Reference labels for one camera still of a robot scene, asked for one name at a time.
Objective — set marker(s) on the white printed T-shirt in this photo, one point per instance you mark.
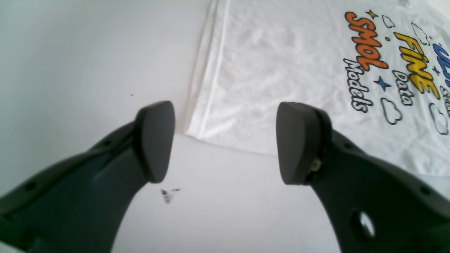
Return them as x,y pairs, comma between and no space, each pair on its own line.
379,68

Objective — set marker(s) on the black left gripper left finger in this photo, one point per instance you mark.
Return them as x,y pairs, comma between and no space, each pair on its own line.
77,205

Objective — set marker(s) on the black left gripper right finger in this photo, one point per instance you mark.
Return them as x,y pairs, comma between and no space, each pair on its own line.
373,206

